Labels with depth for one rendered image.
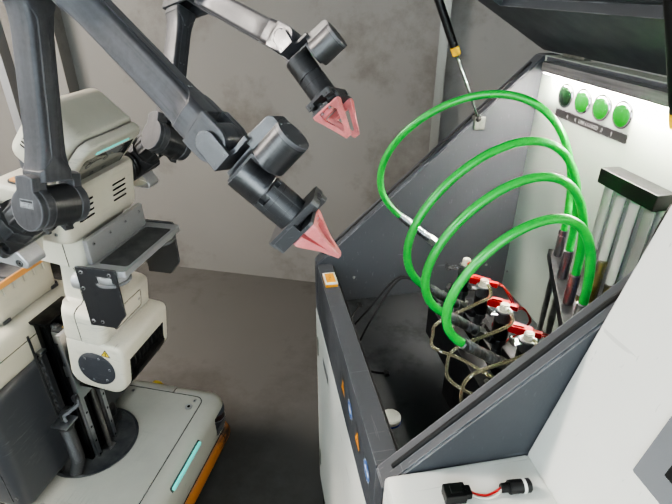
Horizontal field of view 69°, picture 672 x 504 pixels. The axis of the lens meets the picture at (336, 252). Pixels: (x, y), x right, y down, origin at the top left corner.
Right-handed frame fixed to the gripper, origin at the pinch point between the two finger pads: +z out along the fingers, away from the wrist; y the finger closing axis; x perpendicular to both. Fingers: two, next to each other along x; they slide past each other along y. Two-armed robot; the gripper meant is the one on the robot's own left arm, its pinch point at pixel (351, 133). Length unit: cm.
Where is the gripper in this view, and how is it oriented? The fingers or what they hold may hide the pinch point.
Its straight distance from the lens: 106.2
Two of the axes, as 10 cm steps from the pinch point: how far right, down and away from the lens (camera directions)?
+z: 5.8, 8.1, -0.4
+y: 3.9, -2.3, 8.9
